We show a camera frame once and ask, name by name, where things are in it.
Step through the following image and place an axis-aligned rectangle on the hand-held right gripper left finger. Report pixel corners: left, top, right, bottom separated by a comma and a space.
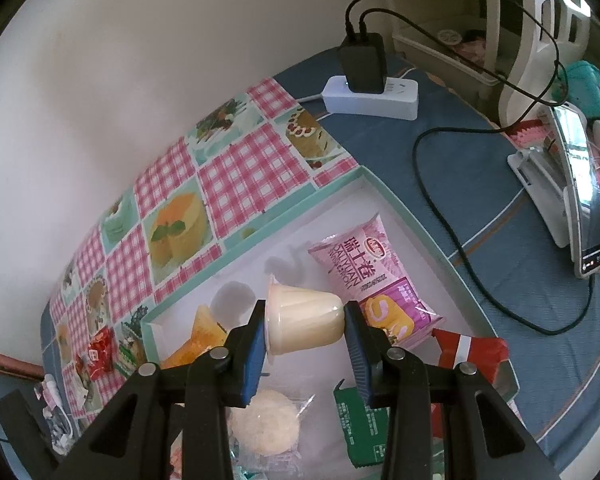
55, 299, 272, 480

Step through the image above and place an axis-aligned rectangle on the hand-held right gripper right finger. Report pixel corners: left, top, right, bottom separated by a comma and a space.
343, 301, 553, 480

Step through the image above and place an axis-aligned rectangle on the orange beige snack packet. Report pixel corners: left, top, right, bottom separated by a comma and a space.
160, 304, 231, 368

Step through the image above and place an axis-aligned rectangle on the pudding cup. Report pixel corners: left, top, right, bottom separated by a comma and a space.
266, 276, 344, 356

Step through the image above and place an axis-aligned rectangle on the round white pastry packet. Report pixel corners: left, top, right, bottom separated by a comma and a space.
227, 387, 317, 461

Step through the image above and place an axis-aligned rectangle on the dark green snack packet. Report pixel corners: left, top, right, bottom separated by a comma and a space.
333, 379, 393, 470

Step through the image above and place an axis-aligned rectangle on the red snack packet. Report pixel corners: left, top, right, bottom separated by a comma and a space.
430, 328, 510, 396

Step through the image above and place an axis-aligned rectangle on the teal rimmed white box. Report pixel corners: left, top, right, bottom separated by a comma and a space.
141, 166, 521, 480

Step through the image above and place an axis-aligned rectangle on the pink roll cake packet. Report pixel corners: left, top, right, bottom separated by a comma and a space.
307, 212, 443, 351

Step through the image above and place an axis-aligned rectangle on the red crinkled snack wrapper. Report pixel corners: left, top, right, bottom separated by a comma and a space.
87, 327, 116, 381

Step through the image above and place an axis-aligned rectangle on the pink checked picture tablecloth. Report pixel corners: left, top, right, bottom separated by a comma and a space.
40, 77, 358, 418

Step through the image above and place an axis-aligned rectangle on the blue tablecloth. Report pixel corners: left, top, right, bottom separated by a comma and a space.
0, 50, 600, 480

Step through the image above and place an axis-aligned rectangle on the white phone stand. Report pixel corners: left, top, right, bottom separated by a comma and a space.
507, 145, 576, 248

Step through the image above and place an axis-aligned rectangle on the white power strip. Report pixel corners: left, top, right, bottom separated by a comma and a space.
300, 75, 420, 121

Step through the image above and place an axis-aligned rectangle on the smartphone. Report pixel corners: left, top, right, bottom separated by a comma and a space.
550, 102, 600, 279

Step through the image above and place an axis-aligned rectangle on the pink white striped item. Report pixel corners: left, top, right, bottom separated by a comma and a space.
510, 120, 553, 148

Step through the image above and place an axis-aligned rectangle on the black charger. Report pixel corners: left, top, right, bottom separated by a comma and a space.
337, 32, 386, 95

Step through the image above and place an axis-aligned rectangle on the white plastic chair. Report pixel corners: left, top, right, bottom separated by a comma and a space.
497, 0, 593, 128

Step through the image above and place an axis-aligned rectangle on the teal toy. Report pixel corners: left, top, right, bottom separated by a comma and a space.
555, 60, 600, 121

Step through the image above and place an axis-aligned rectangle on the black charging cable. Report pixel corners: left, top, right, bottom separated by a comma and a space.
345, 0, 568, 108
357, 7, 596, 336

